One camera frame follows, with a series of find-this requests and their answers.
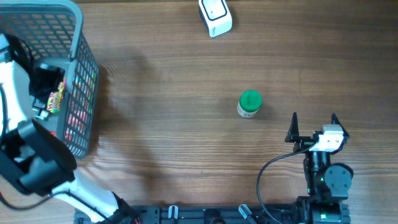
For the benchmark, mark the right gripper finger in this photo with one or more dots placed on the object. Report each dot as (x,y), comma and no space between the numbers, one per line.
(293,132)
(335,120)

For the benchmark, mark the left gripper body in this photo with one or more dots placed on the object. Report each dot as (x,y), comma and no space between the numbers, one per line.
(42,79)

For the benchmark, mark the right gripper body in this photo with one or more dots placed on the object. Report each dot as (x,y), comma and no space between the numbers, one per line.
(305,142)

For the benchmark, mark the Haribo gummy candy bag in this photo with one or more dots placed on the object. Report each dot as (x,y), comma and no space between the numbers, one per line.
(55,98)

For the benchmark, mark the green lid white jar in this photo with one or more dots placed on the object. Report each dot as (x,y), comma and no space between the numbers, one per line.
(249,103)

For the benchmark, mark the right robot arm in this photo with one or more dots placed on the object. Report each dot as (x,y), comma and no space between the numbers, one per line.
(327,183)

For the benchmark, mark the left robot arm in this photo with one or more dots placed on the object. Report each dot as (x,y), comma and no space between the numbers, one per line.
(33,160)

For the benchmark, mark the white barcode scanner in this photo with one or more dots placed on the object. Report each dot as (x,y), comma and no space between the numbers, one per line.
(216,16)

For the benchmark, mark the grey plastic mesh basket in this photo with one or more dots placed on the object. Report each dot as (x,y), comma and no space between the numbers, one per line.
(51,33)

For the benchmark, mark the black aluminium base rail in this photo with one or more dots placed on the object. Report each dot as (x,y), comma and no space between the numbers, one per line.
(284,213)

